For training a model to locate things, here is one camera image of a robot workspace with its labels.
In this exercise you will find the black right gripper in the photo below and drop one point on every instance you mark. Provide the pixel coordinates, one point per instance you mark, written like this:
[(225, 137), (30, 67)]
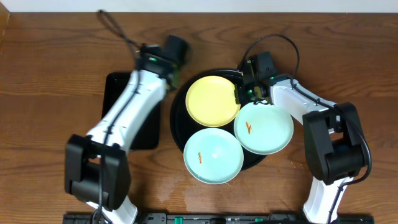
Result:
[(243, 99)]

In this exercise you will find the yellow plate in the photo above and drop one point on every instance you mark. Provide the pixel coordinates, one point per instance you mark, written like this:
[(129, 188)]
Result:
[(211, 101)]

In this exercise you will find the mint plate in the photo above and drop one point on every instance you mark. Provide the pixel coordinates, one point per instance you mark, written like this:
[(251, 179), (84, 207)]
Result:
[(263, 129), (213, 156)]

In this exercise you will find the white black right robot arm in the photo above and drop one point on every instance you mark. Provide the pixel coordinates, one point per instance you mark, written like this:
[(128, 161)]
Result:
[(336, 151)]

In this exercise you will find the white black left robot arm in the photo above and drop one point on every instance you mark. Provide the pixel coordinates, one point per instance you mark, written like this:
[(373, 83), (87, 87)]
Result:
[(96, 166)]

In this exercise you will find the round black tray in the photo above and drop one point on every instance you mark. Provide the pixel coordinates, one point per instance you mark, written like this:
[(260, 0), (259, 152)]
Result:
[(183, 126)]

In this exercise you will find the rectangular black tray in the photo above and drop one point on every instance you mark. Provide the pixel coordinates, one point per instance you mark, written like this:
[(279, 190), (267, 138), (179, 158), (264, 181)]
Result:
[(147, 138)]

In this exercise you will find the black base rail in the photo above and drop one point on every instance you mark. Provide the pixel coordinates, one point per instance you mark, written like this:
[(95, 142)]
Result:
[(162, 218)]

